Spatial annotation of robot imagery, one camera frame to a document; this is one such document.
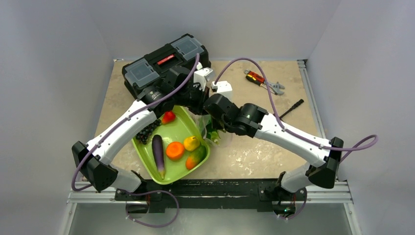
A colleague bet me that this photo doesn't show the toy mango orange green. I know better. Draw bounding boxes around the toy mango orange green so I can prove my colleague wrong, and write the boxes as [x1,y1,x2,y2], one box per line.
[185,145,207,170]

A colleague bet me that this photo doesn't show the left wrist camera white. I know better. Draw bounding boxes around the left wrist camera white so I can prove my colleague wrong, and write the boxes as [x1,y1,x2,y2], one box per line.
[193,62,215,92]

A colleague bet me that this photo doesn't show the toy orange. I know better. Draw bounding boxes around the toy orange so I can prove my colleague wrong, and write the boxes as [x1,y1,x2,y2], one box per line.
[165,141,185,161]

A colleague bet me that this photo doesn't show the black hammer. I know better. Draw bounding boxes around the black hammer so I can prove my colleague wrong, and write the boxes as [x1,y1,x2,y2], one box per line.
[279,99,304,119]

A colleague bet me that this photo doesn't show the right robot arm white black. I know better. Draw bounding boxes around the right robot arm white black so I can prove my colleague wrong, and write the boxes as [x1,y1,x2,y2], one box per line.
[203,94,343,199]

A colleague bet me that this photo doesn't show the clear zip top bag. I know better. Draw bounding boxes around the clear zip top bag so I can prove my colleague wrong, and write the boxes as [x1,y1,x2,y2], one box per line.
[190,114,232,147]

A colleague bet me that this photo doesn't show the toy red pepper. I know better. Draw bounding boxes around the toy red pepper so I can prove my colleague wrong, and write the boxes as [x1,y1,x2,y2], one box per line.
[161,111,176,125]

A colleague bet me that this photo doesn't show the aluminium table frame rail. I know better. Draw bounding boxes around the aluminium table frame rail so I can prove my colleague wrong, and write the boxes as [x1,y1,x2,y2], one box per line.
[67,187,116,204]

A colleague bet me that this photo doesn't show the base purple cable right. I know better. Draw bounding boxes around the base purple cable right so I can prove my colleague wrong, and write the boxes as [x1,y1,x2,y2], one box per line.
[277,188,309,221]

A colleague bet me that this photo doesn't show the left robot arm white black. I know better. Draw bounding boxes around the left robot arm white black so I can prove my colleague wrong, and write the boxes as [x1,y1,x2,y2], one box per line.
[71,66,214,200]

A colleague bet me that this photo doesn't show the toy purple eggplant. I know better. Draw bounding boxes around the toy purple eggplant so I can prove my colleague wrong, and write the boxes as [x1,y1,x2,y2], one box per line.
[152,135,165,179]

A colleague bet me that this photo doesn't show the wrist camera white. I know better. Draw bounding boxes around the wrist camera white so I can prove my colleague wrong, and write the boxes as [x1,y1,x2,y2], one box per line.
[193,62,215,92]
[210,81,233,101]

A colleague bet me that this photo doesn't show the toy bok choy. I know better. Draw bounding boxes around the toy bok choy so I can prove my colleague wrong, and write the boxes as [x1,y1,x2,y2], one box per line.
[205,120,221,145]

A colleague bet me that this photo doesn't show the toy yellow lemon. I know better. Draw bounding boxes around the toy yellow lemon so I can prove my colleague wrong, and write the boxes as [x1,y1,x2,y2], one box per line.
[183,136,200,152]

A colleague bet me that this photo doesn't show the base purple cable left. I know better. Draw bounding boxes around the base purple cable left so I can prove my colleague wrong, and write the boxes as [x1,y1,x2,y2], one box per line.
[116,189,180,228]

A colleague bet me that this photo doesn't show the black toolbox red handle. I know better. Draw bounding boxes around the black toolbox red handle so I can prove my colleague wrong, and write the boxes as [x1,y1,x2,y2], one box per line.
[121,34,211,99]

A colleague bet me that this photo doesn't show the green plastic tray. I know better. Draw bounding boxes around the green plastic tray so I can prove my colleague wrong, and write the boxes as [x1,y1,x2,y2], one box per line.
[132,106,210,185]

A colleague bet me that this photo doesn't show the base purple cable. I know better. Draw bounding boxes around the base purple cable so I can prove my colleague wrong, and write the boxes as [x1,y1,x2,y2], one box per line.
[277,188,309,221]
[116,189,180,228]

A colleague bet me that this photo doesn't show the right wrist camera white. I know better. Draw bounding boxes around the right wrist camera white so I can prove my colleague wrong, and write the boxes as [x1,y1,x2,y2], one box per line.
[210,81,233,101]

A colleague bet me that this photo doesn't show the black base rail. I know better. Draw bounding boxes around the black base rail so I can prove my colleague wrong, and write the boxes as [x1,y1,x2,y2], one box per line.
[115,179,307,215]

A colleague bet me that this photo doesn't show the toy black grapes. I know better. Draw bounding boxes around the toy black grapes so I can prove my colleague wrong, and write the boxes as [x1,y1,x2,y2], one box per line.
[135,119,161,144]

